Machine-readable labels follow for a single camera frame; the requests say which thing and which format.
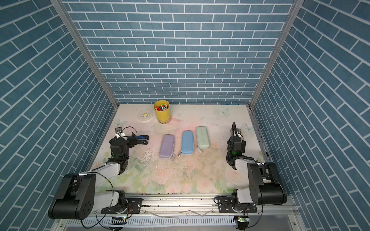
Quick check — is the grey sleeve back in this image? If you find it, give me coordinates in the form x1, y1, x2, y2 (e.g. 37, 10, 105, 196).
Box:
196, 126, 210, 153

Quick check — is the white sleeve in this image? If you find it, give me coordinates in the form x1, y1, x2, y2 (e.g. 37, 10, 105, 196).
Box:
181, 131, 194, 155

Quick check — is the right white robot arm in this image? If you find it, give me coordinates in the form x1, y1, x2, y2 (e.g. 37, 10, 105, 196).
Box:
226, 135, 287, 208

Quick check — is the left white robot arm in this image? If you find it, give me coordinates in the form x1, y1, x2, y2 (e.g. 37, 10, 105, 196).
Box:
48, 137, 137, 220

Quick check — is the blue stapler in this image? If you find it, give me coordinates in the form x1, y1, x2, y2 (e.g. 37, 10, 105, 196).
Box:
127, 135, 149, 146

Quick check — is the clear tape roll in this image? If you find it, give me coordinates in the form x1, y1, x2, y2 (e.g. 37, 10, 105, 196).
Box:
137, 109, 154, 121

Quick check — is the yellow pen cup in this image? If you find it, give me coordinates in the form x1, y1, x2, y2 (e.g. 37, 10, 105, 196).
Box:
153, 100, 171, 124

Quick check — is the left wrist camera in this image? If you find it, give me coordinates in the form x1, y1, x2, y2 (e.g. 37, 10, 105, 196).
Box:
115, 127, 125, 138

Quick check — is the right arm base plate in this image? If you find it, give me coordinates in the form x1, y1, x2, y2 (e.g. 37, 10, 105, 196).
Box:
214, 195, 257, 213

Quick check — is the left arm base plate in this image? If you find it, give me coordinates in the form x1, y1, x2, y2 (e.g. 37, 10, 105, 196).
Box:
100, 198, 143, 215

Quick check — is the aluminium front rail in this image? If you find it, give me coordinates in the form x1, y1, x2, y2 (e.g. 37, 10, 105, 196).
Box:
124, 193, 298, 217

